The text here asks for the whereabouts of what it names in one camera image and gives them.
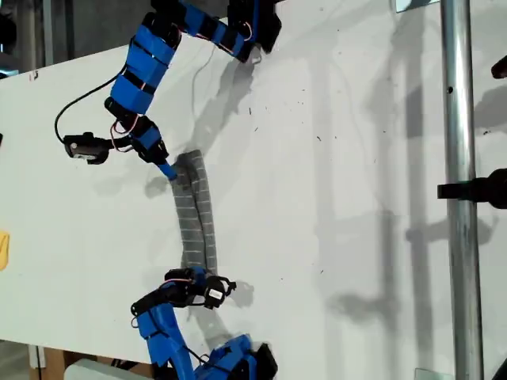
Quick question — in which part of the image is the white box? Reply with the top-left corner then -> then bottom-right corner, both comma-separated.
64,358 -> 138,380

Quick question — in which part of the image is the steel post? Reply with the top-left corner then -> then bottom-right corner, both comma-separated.
440,0 -> 485,380

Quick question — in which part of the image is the black camera cable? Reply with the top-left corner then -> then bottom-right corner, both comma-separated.
54,67 -> 128,143
182,344 -> 211,364

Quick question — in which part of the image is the black device with wires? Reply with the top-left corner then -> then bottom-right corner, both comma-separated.
490,54 -> 507,81

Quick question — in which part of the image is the brown cardboard box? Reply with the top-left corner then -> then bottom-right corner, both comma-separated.
42,348 -> 67,380

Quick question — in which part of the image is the yellow object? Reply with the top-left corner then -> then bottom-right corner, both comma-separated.
0,231 -> 11,272

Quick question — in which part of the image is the black camera box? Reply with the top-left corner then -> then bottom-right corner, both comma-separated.
204,279 -> 227,310
63,132 -> 111,165

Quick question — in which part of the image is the grey striped towel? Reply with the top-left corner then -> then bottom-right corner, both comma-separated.
170,149 -> 219,276

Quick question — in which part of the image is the black post clamp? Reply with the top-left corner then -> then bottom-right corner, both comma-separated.
436,168 -> 507,210

